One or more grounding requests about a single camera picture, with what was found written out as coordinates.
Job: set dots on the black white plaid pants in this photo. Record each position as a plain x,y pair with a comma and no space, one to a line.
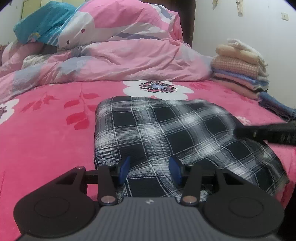
173,139

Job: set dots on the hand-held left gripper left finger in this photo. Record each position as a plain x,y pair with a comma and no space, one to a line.
123,171

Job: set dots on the white wall switch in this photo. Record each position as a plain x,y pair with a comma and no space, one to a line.
285,16

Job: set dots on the pale yellow wardrobe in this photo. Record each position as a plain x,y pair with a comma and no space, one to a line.
30,7

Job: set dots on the hanging beige cloth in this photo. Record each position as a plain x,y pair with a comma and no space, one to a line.
215,2
239,7

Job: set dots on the teal cartoon pillow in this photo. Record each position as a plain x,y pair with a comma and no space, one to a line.
44,23

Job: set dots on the pink floral blanket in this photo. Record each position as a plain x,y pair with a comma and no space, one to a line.
46,139

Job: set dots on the folded blue jeans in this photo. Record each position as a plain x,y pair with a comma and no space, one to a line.
277,105

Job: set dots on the pink white cartoon quilt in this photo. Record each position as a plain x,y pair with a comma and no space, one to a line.
115,20

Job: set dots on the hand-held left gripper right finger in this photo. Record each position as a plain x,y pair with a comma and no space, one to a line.
174,171

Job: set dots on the stack of folded clothes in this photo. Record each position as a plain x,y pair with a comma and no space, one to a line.
240,67

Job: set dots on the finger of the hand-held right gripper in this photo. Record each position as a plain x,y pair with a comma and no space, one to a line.
251,132

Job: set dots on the white knit cloth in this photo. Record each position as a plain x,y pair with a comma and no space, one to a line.
34,60

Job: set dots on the pink grey flower quilt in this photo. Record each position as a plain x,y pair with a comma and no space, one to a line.
127,60

